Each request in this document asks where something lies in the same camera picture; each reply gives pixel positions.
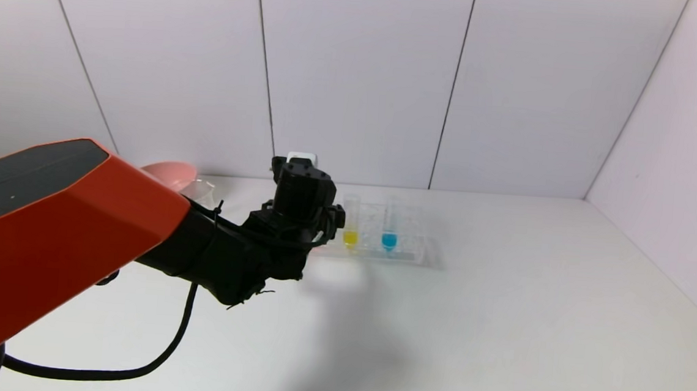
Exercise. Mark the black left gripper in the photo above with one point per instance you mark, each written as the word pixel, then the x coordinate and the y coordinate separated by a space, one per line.
pixel 335 216

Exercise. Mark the test tube with yellow pigment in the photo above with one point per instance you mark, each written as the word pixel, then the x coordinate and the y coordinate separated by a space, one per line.
pixel 350 238

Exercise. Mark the orange and black left arm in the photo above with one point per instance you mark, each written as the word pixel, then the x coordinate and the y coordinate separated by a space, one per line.
pixel 64 231

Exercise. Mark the test tube with blue pigment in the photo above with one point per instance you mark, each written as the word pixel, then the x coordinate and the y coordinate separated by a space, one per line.
pixel 389 241

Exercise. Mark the clear acrylic test tube rack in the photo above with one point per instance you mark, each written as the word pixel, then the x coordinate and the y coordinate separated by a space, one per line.
pixel 409 249

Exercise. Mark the clear glass beaker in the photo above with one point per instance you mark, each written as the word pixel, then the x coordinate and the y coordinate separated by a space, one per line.
pixel 201 190

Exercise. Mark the pink bowl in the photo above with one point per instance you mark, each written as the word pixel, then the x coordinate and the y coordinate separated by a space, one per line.
pixel 172 172

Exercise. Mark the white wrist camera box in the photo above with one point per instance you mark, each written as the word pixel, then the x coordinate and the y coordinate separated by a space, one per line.
pixel 302 156

